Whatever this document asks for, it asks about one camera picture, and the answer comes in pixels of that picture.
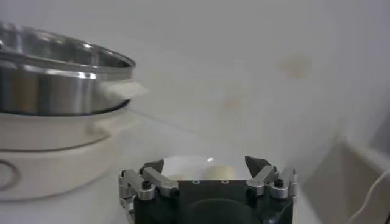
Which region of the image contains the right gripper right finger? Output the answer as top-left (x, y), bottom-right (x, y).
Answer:
top-left (244, 155), bottom-right (298, 200)

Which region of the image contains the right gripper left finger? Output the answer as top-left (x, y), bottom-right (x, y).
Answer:
top-left (118, 159), bottom-right (180, 211)

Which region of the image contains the white round plate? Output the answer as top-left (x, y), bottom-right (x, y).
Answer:
top-left (162, 155), bottom-right (248, 181)

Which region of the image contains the cream electric cooker base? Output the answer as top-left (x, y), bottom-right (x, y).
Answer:
top-left (0, 80), bottom-right (149, 202)

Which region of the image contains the white cable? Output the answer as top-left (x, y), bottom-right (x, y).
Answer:
top-left (347, 169), bottom-right (390, 224)

